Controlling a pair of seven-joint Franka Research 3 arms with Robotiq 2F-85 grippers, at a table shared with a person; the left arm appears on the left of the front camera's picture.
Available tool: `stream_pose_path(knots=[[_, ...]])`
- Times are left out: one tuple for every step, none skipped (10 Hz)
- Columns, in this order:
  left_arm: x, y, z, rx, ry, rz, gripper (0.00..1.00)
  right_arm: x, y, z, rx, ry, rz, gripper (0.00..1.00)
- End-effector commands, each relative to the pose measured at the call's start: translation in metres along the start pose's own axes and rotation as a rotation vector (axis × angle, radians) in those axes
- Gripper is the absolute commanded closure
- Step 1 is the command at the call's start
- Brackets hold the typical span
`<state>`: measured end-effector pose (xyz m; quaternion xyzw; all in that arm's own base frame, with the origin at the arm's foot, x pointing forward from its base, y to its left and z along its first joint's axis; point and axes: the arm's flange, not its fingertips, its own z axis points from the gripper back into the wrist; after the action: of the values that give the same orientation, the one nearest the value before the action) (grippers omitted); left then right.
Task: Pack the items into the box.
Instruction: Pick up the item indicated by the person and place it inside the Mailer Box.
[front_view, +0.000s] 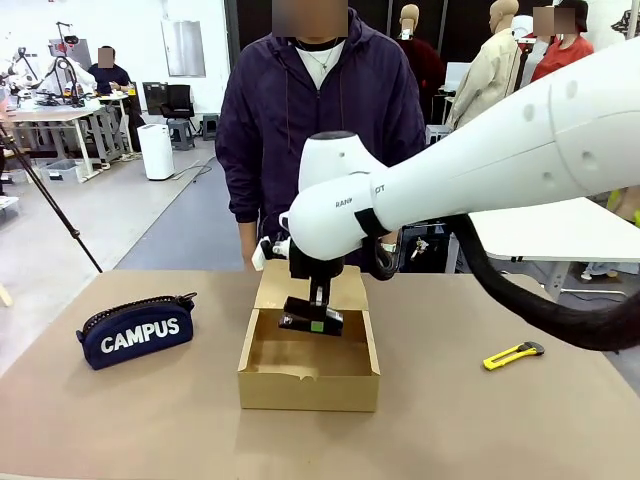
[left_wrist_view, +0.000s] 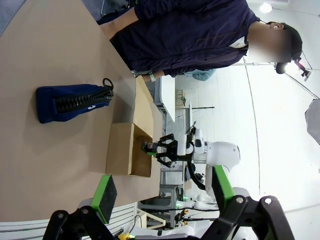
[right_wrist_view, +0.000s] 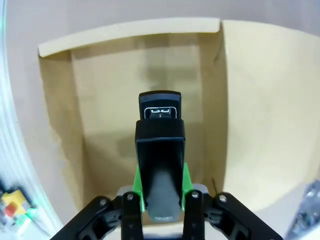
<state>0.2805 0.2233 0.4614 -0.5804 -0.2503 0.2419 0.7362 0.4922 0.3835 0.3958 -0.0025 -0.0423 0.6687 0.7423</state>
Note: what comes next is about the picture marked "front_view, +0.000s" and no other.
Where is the brown cardboard box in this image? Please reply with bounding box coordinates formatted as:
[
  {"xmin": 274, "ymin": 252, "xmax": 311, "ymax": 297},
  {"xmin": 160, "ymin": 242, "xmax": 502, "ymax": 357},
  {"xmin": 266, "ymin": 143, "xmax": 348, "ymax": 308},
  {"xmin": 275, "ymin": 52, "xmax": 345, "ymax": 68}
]
[{"xmin": 236, "ymin": 259, "xmax": 382, "ymax": 413}]

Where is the black office chair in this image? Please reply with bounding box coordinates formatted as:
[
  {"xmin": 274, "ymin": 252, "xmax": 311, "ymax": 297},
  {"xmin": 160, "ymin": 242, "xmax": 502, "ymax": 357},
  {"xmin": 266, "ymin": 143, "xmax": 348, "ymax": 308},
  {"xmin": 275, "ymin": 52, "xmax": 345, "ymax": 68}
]
[{"xmin": 159, "ymin": 84, "xmax": 196, "ymax": 121}]

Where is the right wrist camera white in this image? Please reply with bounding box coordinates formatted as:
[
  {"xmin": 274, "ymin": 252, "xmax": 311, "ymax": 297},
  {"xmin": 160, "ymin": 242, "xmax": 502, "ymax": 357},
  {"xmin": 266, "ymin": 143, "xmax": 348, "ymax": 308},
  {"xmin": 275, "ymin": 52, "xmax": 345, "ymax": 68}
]
[{"xmin": 251, "ymin": 231, "xmax": 292, "ymax": 273}]

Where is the yellow black utility knife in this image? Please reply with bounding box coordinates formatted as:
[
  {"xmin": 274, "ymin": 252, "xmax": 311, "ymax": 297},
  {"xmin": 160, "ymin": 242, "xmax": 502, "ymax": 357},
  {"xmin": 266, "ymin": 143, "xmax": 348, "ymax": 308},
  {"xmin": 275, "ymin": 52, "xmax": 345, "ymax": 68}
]
[{"xmin": 482, "ymin": 341, "xmax": 546, "ymax": 372}]

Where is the black camera tripod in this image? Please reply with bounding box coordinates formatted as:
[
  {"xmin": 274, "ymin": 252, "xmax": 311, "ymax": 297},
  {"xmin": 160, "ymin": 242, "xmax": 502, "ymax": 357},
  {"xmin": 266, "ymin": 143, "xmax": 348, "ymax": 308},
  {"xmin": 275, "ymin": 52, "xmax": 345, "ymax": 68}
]
[{"xmin": 0, "ymin": 122, "xmax": 104, "ymax": 274}]

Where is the white table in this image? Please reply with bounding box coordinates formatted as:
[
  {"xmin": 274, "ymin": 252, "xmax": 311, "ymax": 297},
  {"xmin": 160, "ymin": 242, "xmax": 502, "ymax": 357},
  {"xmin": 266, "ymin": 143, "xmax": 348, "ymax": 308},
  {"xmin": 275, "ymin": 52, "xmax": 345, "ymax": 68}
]
[{"xmin": 444, "ymin": 196, "xmax": 640, "ymax": 301}]

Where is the white board panel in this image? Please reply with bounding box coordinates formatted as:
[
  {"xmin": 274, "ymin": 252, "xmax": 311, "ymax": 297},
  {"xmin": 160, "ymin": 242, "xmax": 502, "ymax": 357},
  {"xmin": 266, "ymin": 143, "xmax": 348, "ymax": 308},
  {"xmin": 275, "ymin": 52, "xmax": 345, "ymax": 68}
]
[{"xmin": 444, "ymin": 62, "xmax": 474, "ymax": 94}]

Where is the grey wall cabinet door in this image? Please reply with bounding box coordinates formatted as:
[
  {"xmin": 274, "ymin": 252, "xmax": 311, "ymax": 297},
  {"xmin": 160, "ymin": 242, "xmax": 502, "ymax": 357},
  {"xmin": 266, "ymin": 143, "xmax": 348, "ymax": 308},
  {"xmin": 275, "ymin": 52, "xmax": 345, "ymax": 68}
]
[{"xmin": 160, "ymin": 19, "xmax": 207, "ymax": 78}]

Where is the background white humanoid robot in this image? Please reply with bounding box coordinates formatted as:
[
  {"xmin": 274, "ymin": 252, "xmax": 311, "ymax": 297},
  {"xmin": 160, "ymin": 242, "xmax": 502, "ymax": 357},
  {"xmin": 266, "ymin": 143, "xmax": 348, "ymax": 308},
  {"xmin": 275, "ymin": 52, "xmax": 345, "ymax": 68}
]
[{"xmin": 47, "ymin": 22, "xmax": 99, "ymax": 109}]

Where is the person in purple jacket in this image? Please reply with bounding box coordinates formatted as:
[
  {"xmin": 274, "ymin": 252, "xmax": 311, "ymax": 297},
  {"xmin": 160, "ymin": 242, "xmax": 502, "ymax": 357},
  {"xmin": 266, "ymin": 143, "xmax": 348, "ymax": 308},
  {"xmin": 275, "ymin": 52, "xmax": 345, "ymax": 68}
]
[{"xmin": 214, "ymin": 0, "xmax": 429, "ymax": 274}]

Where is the white background desk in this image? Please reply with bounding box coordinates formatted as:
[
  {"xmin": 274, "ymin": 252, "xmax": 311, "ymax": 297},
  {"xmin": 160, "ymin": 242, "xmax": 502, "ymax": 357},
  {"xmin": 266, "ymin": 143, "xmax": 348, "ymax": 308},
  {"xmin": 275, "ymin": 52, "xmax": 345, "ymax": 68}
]
[{"xmin": 0, "ymin": 107, "xmax": 101, "ymax": 184}]

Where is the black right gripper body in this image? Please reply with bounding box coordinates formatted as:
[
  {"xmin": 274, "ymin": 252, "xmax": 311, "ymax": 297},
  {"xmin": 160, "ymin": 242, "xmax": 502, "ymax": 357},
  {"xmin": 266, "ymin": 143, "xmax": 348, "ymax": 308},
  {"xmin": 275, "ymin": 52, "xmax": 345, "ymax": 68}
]
[{"xmin": 288, "ymin": 243, "xmax": 345, "ymax": 282}]

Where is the white computer case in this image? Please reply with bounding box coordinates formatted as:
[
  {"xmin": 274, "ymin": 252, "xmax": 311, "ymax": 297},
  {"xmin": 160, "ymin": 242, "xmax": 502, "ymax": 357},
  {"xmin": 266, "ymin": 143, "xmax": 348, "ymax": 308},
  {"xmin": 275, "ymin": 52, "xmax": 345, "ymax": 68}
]
[{"xmin": 424, "ymin": 124, "xmax": 454, "ymax": 147}]

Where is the mannequin in beige coat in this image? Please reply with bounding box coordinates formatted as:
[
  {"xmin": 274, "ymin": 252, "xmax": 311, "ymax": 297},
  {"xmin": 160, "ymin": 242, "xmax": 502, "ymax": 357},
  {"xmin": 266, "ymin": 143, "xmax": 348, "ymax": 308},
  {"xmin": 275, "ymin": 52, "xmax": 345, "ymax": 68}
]
[{"xmin": 444, "ymin": 0, "xmax": 524, "ymax": 132}]

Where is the clear plastic storage bin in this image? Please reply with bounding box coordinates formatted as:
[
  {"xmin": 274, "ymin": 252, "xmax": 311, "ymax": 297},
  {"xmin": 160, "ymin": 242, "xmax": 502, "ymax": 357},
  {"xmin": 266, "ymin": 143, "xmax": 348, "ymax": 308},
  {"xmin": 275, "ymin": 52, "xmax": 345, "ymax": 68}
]
[{"xmin": 38, "ymin": 159, "xmax": 84, "ymax": 184}]

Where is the navy CAMPUS zipper pouch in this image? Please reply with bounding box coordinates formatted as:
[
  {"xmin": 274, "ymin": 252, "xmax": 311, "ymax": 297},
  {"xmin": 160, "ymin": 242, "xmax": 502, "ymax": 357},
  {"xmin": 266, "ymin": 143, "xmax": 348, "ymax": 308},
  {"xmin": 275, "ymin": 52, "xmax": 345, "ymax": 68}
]
[{"xmin": 75, "ymin": 292, "xmax": 197, "ymax": 371}]

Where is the person's right forearm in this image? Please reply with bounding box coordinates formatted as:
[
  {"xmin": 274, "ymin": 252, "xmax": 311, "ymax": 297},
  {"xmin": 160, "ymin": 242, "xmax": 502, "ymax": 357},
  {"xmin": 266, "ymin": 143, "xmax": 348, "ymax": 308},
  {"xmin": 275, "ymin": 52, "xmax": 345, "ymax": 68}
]
[{"xmin": 224, "ymin": 159, "xmax": 262, "ymax": 257}]

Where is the white air purifier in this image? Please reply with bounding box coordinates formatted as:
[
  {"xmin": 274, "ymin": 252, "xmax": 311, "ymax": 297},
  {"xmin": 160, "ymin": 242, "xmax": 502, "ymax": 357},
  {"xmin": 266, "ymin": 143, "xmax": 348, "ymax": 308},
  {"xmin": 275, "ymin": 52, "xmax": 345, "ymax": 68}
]
[{"xmin": 137, "ymin": 123, "xmax": 175, "ymax": 181}]

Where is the dark patterned hat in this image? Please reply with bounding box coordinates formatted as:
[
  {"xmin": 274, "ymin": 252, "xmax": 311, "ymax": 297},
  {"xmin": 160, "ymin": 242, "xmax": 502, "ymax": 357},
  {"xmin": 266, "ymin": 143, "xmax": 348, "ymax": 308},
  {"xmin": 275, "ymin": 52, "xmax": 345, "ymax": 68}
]
[{"xmin": 612, "ymin": 8, "xmax": 640, "ymax": 37}]

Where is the seated person in navy shirt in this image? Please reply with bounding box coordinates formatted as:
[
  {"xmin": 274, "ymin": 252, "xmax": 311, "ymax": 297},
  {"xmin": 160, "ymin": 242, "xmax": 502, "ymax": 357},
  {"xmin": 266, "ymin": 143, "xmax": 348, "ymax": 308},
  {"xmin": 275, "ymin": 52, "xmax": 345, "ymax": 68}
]
[{"xmin": 88, "ymin": 45, "xmax": 147, "ymax": 154}]

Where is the mannequin in dark red top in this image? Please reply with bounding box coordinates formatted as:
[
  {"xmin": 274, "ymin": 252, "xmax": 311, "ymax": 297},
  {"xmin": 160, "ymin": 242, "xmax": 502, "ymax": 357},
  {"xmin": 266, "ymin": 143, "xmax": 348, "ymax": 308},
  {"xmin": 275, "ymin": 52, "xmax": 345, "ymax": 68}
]
[{"xmin": 397, "ymin": 3, "xmax": 446, "ymax": 126}]

